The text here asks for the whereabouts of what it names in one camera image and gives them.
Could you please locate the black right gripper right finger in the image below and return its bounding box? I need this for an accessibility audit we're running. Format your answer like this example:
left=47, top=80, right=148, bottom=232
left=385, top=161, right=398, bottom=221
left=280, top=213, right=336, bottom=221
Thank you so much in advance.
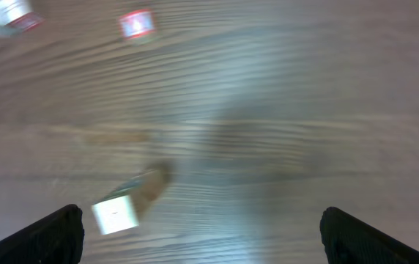
left=319, top=207, right=419, bottom=264

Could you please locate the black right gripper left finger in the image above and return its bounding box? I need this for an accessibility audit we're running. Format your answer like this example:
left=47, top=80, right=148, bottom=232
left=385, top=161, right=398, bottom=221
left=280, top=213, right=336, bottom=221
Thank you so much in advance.
left=0, top=204, right=85, bottom=264

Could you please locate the plain wooden block yellow side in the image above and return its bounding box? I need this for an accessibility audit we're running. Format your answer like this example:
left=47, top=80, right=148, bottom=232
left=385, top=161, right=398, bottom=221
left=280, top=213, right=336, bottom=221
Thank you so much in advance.
left=92, top=196, right=139, bottom=235

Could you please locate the red 3 wooden block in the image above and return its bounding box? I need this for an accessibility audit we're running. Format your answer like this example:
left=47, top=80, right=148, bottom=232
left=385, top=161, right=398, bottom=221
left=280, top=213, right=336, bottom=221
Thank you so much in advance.
left=141, top=161, right=173, bottom=202

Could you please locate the wooden block yellow K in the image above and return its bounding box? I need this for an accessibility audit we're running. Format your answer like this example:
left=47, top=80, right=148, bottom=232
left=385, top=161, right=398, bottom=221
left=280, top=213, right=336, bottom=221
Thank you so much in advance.
left=102, top=174, right=156, bottom=219

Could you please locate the wooden block red side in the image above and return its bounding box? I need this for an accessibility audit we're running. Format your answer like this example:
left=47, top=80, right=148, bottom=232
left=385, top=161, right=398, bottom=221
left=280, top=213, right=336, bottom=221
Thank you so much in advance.
left=0, top=0, right=45, bottom=33

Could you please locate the red Y wooden block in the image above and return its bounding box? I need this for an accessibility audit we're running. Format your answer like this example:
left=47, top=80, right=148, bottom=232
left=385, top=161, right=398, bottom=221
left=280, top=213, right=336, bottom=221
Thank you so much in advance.
left=118, top=9, right=157, bottom=43

